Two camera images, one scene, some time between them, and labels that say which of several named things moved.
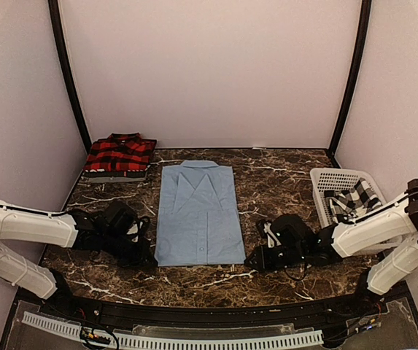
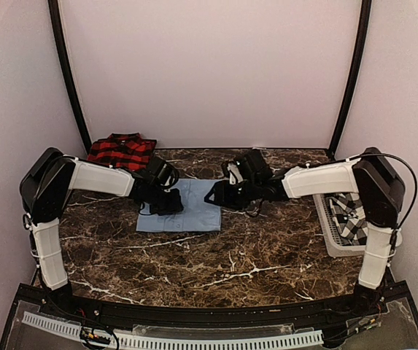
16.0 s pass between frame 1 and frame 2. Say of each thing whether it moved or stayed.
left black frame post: stayed
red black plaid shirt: stayed
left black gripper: moved
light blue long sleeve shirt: moved
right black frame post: stayed
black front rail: stayed
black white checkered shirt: stayed
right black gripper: moved
